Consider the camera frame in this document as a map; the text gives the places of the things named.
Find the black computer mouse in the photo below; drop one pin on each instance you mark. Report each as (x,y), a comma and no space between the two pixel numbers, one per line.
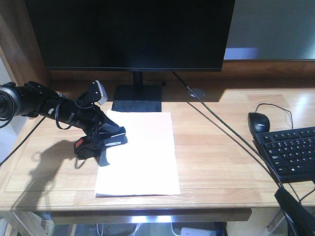
(258,123)

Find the black keyboard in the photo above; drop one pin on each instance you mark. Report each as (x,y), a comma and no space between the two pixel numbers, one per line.
(290,153)

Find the grey desk cable grommet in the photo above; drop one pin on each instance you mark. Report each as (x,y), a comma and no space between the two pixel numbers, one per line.
(196,92)

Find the white power strip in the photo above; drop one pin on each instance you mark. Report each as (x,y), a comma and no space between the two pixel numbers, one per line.
(196,232)

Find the black orange stapler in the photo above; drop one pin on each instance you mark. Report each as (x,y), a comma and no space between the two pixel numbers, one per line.
(92,145)

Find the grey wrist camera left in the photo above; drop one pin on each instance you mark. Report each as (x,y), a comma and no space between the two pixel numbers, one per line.
(97,93)

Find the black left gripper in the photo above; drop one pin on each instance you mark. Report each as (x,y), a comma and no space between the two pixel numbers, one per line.
(68,113)

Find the white paper sheet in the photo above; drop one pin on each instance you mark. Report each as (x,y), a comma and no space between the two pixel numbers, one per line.
(146,164)

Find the black computer monitor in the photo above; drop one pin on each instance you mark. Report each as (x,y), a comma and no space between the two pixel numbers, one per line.
(132,35)

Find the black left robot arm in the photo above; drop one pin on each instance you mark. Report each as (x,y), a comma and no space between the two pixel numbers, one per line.
(33,99)

